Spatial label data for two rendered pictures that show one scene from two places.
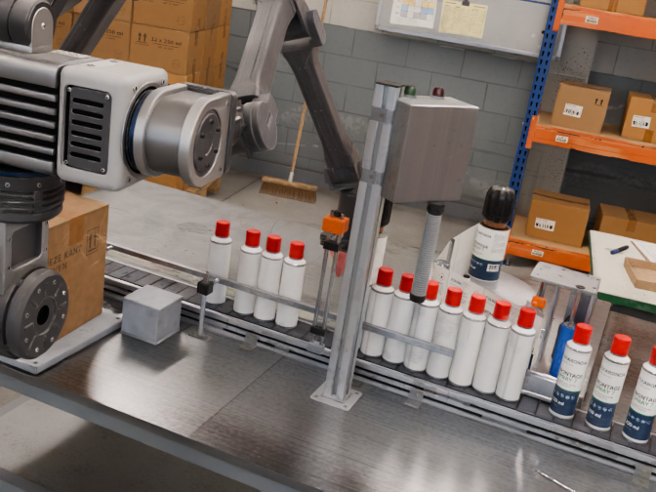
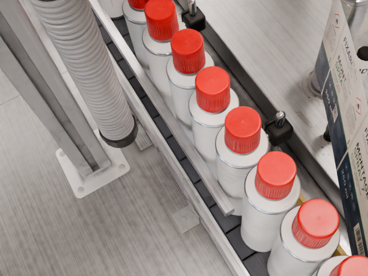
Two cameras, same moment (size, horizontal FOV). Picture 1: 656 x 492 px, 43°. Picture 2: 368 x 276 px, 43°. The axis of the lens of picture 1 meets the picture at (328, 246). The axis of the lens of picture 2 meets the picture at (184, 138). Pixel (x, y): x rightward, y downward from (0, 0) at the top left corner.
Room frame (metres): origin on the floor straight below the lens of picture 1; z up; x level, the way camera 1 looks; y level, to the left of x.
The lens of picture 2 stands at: (1.49, -0.39, 1.45)
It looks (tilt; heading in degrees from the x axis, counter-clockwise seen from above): 63 degrees down; 50
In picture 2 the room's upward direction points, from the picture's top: 11 degrees counter-clockwise
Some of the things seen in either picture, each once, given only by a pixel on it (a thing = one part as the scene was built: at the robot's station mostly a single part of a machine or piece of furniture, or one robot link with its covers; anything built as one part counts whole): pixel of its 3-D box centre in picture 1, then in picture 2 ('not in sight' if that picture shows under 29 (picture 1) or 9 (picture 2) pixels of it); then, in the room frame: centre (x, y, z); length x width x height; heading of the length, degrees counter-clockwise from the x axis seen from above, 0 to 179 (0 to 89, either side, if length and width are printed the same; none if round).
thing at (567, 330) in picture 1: (561, 357); not in sight; (1.62, -0.52, 0.98); 0.03 x 0.03 x 0.16
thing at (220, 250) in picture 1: (219, 262); not in sight; (1.86, 0.25, 0.98); 0.05 x 0.05 x 0.20
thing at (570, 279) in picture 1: (565, 277); not in sight; (1.68, -0.51, 1.14); 0.14 x 0.11 x 0.01; 70
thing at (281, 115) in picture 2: not in sight; (265, 140); (1.74, -0.26, 0.89); 0.06 x 0.03 x 0.12; 160
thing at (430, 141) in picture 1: (421, 147); not in sight; (1.62, -0.15, 1.38); 0.17 x 0.10 x 0.19; 125
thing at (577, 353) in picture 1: (572, 371); not in sight; (1.57, -0.54, 0.98); 0.05 x 0.05 x 0.20
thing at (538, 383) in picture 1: (551, 333); not in sight; (1.68, -0.51, 1.01); 0.14 x 0.13 x 0.26; 70
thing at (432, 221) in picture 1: (426, 252); (90, 67); (1.58, -0.20, 1.18); 0.04 x 0.04 x 0.21
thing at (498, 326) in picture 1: (493, 346); (300, 247); (1.63, -0.38, 0.98); 0.05 x 0.05 x 0.20
